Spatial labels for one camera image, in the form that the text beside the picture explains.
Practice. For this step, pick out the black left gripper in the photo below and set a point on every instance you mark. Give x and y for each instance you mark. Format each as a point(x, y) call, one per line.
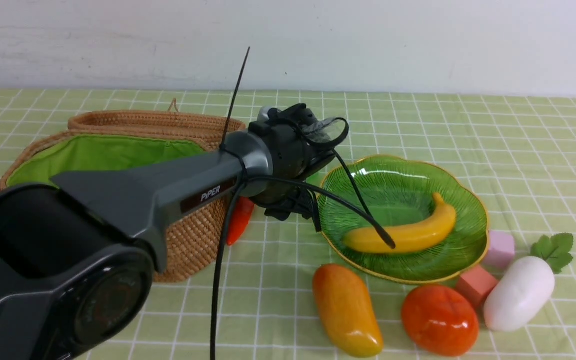
point(282, 199)

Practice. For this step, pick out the orange toy carrot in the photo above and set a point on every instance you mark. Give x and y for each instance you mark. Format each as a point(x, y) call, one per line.
point(240, 219)

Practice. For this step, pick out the orange yellow toy mango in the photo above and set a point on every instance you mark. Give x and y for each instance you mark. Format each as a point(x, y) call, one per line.
point(346, 311)

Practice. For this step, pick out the yellow toy banana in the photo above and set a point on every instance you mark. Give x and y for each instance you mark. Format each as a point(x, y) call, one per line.
point(408, 238)

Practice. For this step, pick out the orange toy persimmon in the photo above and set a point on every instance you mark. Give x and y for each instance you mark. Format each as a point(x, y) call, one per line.
point(440, 320)

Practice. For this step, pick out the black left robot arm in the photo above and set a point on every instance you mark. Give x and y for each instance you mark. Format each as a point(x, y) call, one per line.
point(78, 256)

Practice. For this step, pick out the woven rattan basket lid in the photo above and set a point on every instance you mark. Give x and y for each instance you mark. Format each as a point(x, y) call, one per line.
point(205, 130)

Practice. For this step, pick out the green glass leaf plate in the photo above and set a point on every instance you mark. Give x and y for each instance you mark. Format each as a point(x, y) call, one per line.
point(399, 192)

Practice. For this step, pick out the red foam cube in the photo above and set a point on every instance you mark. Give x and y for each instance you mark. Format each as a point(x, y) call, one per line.
point(475, 285)

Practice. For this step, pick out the pink foam cube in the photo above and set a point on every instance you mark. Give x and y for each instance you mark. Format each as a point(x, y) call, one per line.
point(501, 250)

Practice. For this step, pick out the white toy radish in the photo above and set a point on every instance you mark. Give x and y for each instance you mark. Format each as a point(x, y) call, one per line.
point(528, 284)

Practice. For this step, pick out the green checkered tablecloth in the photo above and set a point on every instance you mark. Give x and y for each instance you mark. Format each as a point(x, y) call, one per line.
point(517, 153)

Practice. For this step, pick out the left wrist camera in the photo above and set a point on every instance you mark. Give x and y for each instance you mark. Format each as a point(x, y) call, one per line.
point(267, 113)

